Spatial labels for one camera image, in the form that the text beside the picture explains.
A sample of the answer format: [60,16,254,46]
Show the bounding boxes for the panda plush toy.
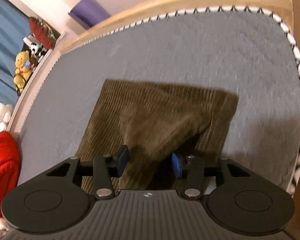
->
[30,42,47,63]

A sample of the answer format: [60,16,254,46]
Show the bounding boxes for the white plush toy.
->
[0,102,13,132]

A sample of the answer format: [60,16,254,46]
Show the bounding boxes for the wooden bed frame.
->
[61,0,294,53]

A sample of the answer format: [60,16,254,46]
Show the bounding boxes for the yellow plush bear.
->
[13,50,32,96]

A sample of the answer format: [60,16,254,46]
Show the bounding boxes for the grey quilted mattress cover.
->
[19,8,300,193]

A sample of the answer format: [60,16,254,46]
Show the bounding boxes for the purple box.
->
[68,0,111,30]

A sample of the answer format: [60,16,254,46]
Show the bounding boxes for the blue curtain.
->
[0,0,30,106]

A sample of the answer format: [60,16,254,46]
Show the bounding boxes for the red folded quilt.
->
[0,131,21,218]

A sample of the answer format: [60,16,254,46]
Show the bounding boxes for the olive corduroy pants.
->
[76,79,238,190]

